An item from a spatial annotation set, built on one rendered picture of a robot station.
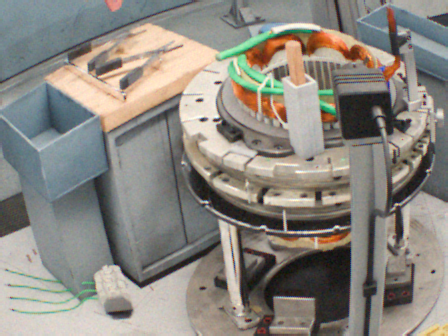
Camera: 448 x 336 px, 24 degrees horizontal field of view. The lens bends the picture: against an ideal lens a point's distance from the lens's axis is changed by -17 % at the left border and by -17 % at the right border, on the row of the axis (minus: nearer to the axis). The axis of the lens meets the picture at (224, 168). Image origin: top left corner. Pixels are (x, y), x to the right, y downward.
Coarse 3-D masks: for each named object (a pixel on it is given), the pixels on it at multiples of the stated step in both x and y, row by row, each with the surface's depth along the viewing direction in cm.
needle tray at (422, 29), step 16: (368, 16) 166; (384, 16) 170; (400, 16) 170; (416, 16) 166; (368, 32) 164; (384, 32) 161; (416, 32) 169; (432, 32) 165; (384, 48) 163; (416, 48) 157; (432, 48) 164; (416, 64) 159; (432, 64) 156; (432, 80) 160; (432, 96) 162; (432, 176) 171; (432, 192) 172
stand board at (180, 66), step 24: (144, 48) 162; (192, 48) 160; (120, 72) 157; (144, 72) 156; (168, 72) 155; (192, 72) 154; (96, 96) 152; (144, 96) 151; (168, 96) 153; (120, 120) 150
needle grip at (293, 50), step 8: (288, 48) 123; (296, 48) 123; (288, 56) 123; (296, 56) 123; (288, 64) 124; (296, 64) 124; (296, 72) 124; (304, 72) 125; (296, 80) 125; (304, 80) 125
